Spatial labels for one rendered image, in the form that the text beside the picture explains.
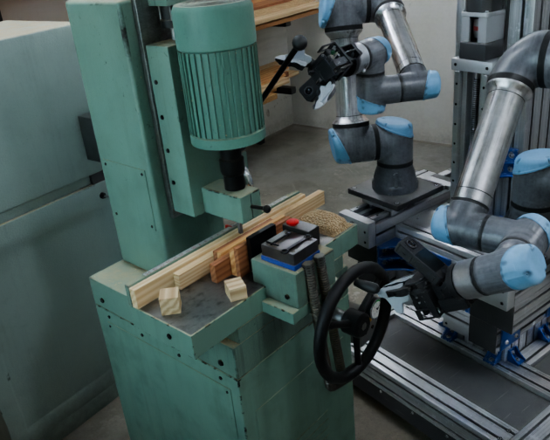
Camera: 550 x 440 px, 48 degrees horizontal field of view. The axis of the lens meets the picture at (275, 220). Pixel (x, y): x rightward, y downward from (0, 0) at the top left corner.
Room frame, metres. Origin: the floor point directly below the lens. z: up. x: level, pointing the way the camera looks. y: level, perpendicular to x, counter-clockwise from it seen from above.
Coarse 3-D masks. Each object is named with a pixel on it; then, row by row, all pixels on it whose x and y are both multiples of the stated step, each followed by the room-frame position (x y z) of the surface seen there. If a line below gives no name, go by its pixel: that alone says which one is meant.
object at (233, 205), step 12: (204, 192) 1.43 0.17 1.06; (216, 192) 1.40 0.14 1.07; (228, 192) 1.39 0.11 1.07; (240, 192) 1.38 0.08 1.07; (252, 192) 1.38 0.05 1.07; (204, 204) 1.43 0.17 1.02; (216, 204) 1.40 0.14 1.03; (228, 204) 1.37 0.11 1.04; (240, 204) 1.34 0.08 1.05; (228, 216) 1.38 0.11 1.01; (240, 216) 1.35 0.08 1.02; (252, 216) 1.37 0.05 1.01
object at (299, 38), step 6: (300, 36) 1.41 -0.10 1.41; (294, 42) 1.41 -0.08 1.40; (300, 42) 1.40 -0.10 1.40; (306, 42) 1.41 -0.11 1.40; (294, 48) 1.42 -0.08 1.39; (300, 48) 1.41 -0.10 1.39; (288, 54) 1.44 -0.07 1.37; (294, 54) 1.43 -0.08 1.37; (288, 60) 1.44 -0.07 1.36; (282, 66) 1.45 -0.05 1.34; (276, 72) 1.47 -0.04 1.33; (282, 72) 1.46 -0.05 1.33; (276, 78) 1.47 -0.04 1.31; (270, 84) 1.48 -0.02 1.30; (270, 90) 1.49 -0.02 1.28; (264, 96) 1.50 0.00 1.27
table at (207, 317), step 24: (336, 240) 1.42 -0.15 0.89; (192, 288) 1.24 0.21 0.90; (216, 288) 1.23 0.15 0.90; (264, 288) 1.21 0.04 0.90; (144, 312) 1.16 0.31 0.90; (192, 312) 1.14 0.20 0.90; (216, 312) 1.13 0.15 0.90; (240, 312) 1.16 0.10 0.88; (264, 312) 1.20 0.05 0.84; (288, 312) 1.15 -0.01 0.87; (168, 336) 1.10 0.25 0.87; (192, 336) 1.06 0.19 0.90; (216, 336) 1.10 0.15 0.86
